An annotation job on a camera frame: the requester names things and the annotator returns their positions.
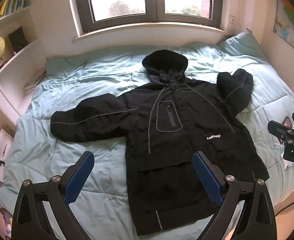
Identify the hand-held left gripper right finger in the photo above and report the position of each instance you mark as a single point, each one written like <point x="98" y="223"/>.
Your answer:
<point x="207" y="180"/>

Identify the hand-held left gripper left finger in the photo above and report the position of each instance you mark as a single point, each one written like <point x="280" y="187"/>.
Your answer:
<point x="79" y="178"/>

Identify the black hooded jacket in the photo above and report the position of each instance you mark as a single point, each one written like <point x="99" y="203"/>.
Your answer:
<point x="167" y="142"/>

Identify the light blue pillow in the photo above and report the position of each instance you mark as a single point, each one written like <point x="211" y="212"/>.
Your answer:
<point x="244" y="47"/>

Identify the light blue duvet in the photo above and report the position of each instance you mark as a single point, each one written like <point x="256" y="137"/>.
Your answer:
<point x="99" y="85"/>

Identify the stack of flat books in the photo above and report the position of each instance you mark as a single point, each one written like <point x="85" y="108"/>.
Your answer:
<point x="34" y="81"/>

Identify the white bookshelf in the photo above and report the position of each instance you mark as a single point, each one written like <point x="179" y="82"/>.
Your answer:
<point x="12" y="85"/>

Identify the black box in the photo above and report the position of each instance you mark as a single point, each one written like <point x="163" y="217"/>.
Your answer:
<point x="17" y="40"/>

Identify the white window sill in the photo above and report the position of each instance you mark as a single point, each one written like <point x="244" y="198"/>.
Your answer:
<point x="142" y="36"/>

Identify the dark framed window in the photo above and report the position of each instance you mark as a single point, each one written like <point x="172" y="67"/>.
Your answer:
<point x="147" y="2"/>

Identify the wall map poster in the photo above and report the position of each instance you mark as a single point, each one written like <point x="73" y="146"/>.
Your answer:
<point x="290" y="25"/>

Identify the white wall socket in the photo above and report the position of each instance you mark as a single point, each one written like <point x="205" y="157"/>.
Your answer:
<point x="233" y="20"/>

